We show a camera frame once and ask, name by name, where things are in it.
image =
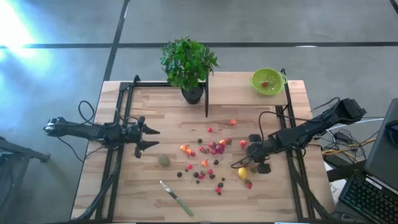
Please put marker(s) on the grey laptop backlit keyboard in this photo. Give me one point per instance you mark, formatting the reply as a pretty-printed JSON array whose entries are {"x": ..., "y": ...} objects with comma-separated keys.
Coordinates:
[{"x": 382, "y": 149}]

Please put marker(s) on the large strawberry green leaves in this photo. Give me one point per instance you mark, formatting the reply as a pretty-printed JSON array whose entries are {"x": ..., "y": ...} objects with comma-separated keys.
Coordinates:
[
  {"x": 201, "y": 175},
  {"x": 248, "y": 184}
]

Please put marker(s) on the black metal stand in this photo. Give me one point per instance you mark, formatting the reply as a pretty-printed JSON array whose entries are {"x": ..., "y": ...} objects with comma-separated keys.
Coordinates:
[{"x": 18, "y": 149}]

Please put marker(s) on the red orange peach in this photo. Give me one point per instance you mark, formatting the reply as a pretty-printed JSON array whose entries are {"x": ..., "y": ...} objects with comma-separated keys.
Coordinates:
[{"x": 232, "y": 122}]

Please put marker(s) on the potted green plant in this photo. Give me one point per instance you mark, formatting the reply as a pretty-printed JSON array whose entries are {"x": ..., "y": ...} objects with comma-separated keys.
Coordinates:
[{"x": 186, "y": 62}]

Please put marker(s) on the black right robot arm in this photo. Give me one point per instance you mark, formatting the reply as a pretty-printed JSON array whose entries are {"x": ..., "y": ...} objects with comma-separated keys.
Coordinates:
[{"x": 311, "y": 127}]

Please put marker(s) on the white paper sheet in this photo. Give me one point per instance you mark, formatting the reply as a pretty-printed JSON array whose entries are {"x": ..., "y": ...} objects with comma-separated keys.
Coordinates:
[{"x": 337, "y": 189}]

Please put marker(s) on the brown green kiwi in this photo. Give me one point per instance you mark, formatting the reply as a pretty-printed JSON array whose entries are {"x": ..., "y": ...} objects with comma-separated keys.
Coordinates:
[{"x": 163, "y": 160}]

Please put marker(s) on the wooden shelf black metal legs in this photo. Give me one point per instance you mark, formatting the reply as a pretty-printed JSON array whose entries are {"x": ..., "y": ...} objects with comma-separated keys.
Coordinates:
[{"x": 230, "y": 90}]

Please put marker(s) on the green plastic colander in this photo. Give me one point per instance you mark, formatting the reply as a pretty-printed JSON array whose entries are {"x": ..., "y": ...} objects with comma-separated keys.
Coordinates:
[{"x": 273, "y": 77}]

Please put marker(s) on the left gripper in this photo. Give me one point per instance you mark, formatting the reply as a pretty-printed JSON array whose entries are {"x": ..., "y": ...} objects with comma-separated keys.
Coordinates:
[{"x": 132, "y": 135}]

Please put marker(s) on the black box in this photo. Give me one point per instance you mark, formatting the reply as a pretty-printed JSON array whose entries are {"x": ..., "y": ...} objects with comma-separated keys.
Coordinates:
[{"x": 332, "y": 161}]

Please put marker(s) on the black power adapter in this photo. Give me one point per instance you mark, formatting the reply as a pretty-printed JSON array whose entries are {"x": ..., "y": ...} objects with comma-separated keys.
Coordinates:
[{"x": 342, "y": 136}]

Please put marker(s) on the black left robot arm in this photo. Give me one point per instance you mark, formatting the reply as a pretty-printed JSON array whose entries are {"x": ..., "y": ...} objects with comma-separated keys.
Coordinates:
[{"x": 81, "y": 130}]

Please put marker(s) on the yellow plastic lemon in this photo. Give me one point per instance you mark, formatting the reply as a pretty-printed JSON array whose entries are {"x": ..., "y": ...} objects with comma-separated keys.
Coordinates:
[{"x": 242, "y": 172}]

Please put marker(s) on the small red strawberry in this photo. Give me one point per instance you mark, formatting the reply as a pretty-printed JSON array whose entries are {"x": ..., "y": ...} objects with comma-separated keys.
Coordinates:
[{"x": 210, "y": 171}]

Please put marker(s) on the yellow orange peach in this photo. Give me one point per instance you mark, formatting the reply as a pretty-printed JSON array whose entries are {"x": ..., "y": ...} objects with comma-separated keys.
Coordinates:
[
  {"x": 188, "y": 151},
  {"x": 222, "y": 142}
]

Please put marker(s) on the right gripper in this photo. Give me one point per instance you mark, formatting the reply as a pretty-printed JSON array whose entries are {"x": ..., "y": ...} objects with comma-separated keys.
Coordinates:
[{"x": 265, "y": 149}]

